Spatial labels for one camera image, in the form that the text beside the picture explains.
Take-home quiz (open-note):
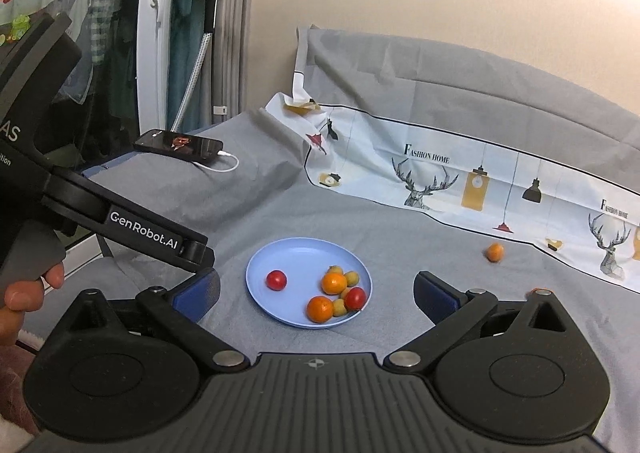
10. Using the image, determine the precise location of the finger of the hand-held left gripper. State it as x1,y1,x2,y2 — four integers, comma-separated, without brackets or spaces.
179,240,217,277

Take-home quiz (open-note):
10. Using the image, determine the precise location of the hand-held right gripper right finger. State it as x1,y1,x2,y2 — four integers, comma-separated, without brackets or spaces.
382,270,581,375

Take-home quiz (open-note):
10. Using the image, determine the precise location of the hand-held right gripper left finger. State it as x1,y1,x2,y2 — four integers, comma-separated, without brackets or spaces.
47,267,251,375

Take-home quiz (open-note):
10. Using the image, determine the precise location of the blue round plate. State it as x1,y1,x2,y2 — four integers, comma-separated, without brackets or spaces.
245,238,373,330

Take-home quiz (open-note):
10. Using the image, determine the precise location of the person's left hand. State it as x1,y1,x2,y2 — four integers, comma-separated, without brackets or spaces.
0,262,66,349

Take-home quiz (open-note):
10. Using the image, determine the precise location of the black smartphone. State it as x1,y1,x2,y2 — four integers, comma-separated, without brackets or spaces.
133,129,224,163

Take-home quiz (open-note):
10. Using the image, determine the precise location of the white printed bed sheet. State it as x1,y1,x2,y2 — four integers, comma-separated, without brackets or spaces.
264,24,640,294

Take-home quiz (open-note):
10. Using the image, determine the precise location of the dark pink cloth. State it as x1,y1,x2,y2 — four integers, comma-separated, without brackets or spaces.
0,328,48,439

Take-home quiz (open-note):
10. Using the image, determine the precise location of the grey curtain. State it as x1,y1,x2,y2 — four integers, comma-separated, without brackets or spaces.
215,0,258,124

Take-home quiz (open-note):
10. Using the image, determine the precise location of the grey folded quilt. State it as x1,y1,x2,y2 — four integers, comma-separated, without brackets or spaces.
297,26,640,169

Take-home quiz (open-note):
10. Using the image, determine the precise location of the white charging cable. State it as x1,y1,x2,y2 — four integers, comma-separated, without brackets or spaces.
195,149,240,173

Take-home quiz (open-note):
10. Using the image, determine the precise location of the white door frame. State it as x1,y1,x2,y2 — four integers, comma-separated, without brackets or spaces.
135,0,173,134

